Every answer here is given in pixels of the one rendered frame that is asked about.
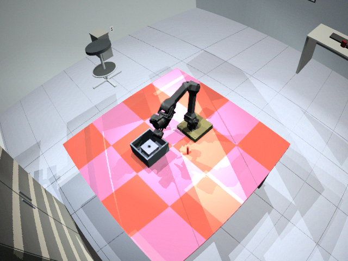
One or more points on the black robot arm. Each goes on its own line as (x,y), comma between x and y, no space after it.
(169,105)

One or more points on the white square plate with hole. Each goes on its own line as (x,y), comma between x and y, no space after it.
(149,148)

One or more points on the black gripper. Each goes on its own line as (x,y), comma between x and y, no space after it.
(159,133)

